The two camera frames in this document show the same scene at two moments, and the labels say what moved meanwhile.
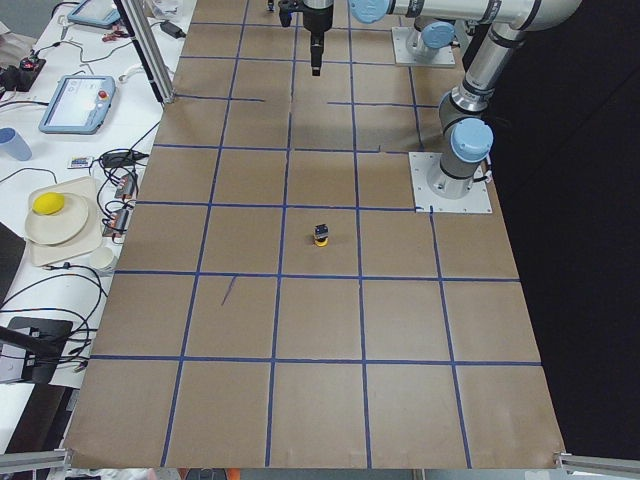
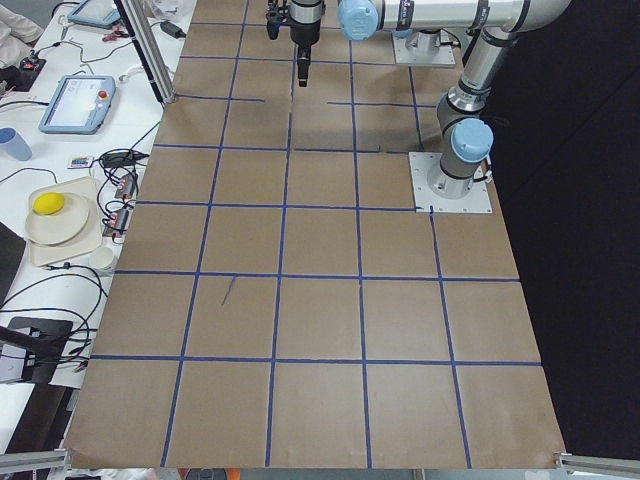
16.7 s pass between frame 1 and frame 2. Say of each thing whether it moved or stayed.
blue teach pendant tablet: stayed
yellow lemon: stayed
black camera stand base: stayed
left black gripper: moved
